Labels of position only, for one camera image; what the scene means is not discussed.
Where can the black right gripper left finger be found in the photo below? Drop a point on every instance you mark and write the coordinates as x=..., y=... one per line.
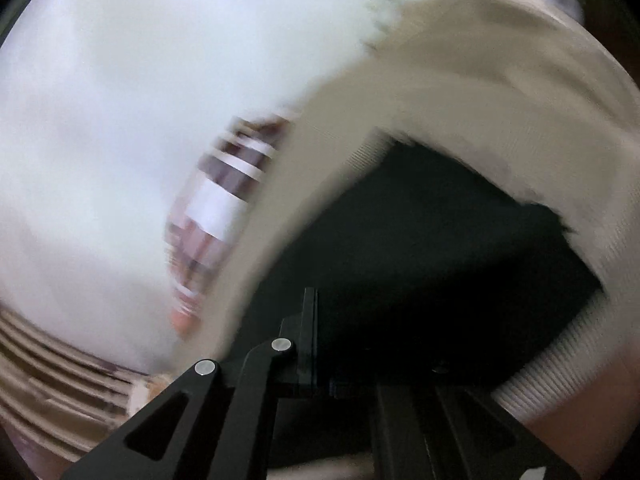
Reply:
x=216, y=420

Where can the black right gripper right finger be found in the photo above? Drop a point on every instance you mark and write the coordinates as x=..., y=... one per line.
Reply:
x=439, y=429

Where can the black denim pants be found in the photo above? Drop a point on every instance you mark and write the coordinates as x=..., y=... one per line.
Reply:
x=421, y=265

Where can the beige pleated curtain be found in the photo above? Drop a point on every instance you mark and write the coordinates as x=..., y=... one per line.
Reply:
x=63, y=399

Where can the pink brown patterned pillow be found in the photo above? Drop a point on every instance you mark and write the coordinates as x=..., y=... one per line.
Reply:
x=208, y=215

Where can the beige woven bed sheet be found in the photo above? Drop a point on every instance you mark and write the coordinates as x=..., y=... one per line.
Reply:
x=525, y=96

